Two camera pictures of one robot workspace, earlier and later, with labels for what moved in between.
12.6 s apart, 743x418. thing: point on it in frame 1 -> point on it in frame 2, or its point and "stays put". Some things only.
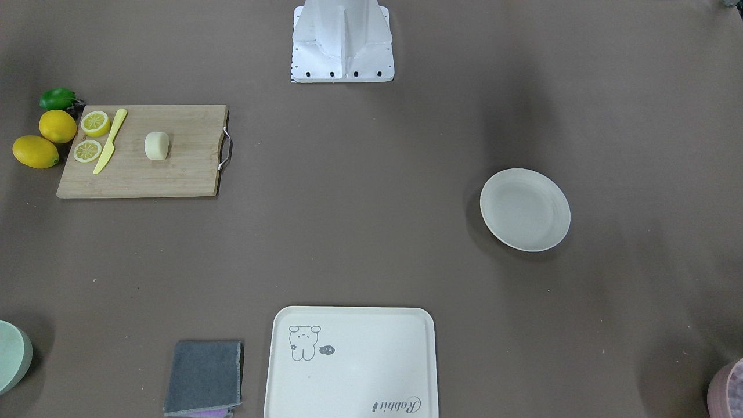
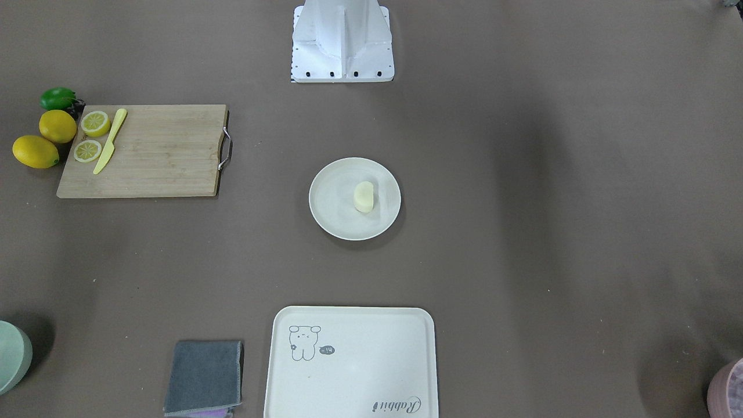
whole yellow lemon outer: (35, 151) stays put
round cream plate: (526, 209) -> (331, 199)
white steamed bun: (156, 145) -> (363, 197)
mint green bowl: (15, 356) stays put
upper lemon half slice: (95, 123) stays put
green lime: (57, 98) stays put
